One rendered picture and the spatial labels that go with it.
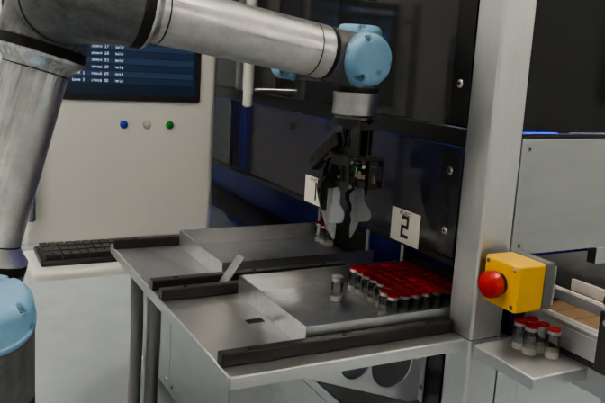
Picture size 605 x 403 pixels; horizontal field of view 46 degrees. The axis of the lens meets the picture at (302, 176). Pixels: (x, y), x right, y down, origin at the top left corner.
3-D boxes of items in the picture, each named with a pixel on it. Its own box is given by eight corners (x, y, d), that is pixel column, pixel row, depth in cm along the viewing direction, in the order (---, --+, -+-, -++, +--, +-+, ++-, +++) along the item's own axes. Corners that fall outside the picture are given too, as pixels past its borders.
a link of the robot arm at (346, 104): (325, 89, 123) (365, 91, 126) (323, 116, 123) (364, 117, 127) (347, 93, 116) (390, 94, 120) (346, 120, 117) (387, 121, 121)
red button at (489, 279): (492, 291, 109) (495, 265, 108) (511, 300, 105) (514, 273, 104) (473, 293, 107) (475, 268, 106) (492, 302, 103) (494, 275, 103)
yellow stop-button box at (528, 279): (516, 294, 113) (520, 249, 112) (550, 309, 107) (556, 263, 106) (478, 299, 110) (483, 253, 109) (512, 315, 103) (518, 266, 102)
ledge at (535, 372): (537, 344, 119) (537, 333, 119) (600, 375, 108) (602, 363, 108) (471, 355, 113) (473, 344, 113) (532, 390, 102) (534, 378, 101)
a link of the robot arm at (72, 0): (46, -77, 75) (404, 24, 101) (26, -65, 84) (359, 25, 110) (30, 34, 76) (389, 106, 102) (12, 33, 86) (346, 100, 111)
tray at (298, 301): (394, 277, 145) (395, 260, 145) (481, 322, 122) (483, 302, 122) (238, 293, 129) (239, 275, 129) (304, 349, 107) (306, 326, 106)
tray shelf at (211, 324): (303, 238, 179) (304, 231, 179) (501, 344, 118) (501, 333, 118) (110, 252, 157) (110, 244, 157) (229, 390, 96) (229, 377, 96)
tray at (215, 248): (314, 236, 175) (315, 221, 174) (372, 265, 152) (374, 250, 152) (178, 246, 159) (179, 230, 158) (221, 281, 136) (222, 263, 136)
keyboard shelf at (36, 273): (188, 240, 203) (188, 231, 202) (223, 268, 178) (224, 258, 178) (17, 251, 182) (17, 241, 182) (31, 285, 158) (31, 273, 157)
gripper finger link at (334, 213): (332, 245, 120) (341, 191, 119) (315, 236, 125) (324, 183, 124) (347, 246, 122) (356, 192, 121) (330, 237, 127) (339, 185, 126)
